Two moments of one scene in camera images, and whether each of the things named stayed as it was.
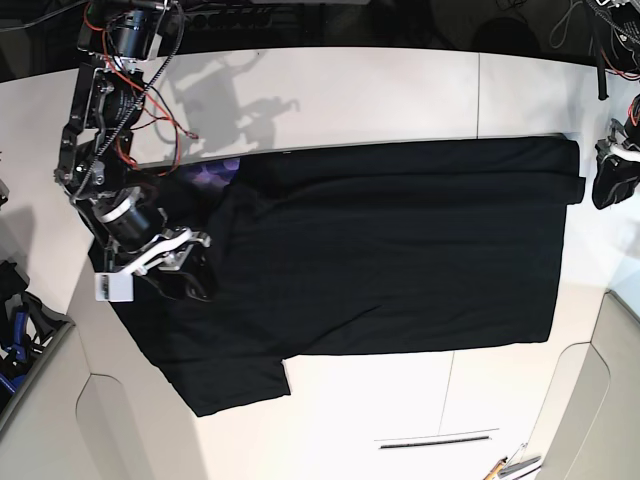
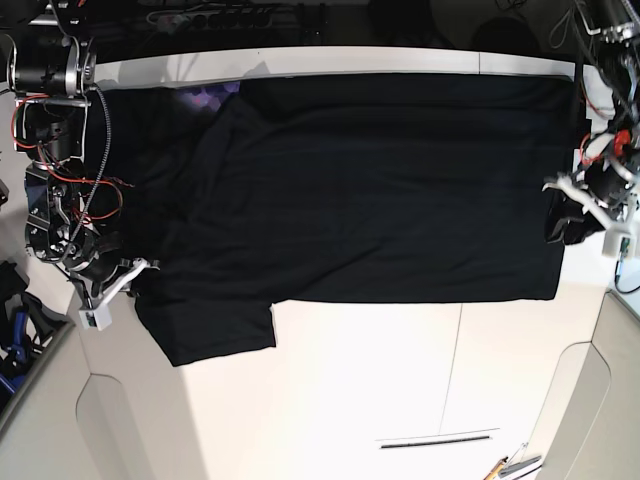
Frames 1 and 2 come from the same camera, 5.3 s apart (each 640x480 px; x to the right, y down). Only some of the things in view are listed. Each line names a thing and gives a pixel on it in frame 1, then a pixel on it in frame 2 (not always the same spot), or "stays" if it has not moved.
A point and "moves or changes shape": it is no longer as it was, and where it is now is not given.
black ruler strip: x=432 y=443 stays
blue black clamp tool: x=26 y=326 stays
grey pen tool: x=517 y=466 stays
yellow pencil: x=495 y=469 stays
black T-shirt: x=363 y=251 moves or changes shape
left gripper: x=137 y=239 → x=99 y=270
